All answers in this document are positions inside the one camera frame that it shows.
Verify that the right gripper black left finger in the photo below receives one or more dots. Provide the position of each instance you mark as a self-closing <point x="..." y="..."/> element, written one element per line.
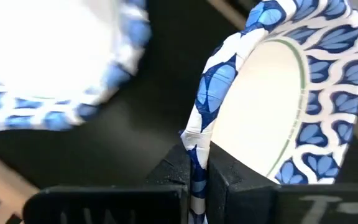
<point x="135" y="202"/>

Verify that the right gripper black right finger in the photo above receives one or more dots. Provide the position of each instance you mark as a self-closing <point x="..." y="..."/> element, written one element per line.
<point x="259" y="202"/>

